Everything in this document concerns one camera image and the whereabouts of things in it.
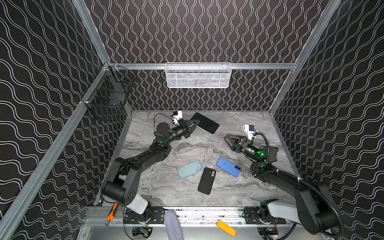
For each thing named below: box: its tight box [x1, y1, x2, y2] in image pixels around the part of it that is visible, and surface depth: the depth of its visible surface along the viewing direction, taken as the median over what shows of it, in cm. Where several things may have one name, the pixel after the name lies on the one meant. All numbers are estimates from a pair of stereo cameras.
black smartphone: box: [190, 112, 220, 135], surface depth 77 cm
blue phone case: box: [216, 156, 242, 178], surface depth 94 cm
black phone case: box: [197, 167, 217, 195], surface depth 88 cm
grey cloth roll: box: [164, 209, 184, 240], surface depth 71 cm
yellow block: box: [216, 219, 237, 237], surface depth 72 cm
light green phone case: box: [177, 160, 203, 179], surface depth 92 cm
